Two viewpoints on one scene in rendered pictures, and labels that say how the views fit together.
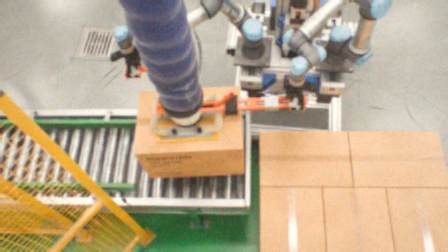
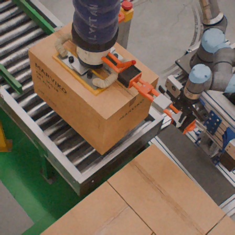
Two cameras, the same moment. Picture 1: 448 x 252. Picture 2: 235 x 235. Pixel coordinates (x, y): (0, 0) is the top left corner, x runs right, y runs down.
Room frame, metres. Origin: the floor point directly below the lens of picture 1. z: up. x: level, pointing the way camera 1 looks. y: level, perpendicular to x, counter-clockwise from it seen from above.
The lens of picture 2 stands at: (0.05, -0.65, 2.79)
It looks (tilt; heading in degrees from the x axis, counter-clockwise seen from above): 57 degrees down; 30
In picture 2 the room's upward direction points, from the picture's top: 10 degrees clockwise
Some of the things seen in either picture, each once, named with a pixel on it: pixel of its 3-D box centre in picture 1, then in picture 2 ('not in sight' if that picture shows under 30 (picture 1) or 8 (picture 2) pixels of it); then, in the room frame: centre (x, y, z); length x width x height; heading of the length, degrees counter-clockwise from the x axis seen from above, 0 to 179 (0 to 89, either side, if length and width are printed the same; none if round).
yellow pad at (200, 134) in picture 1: (187, 131); (80, 68); (1.06, 0.21, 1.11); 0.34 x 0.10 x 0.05; 84
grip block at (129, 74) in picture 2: (231, 105); (129, 75); (1.13, -0.05, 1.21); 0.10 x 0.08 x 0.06; 174
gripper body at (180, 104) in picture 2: (294, 87); (187, 99); (1.10, -0.38, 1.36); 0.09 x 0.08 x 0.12; 84
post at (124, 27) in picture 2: not in sight; (118, 61); (1.68, 0.36, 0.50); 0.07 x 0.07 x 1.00; 81
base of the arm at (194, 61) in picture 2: (253, 45); (205, 59); (1.59, -0.25, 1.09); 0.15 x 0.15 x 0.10
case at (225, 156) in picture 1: (193, 133); (92, 84); (1.16, 0.19, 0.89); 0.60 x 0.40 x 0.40; 84
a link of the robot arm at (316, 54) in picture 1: (311, 55); (223, 79); (1.17, -0.46, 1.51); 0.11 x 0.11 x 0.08; 32
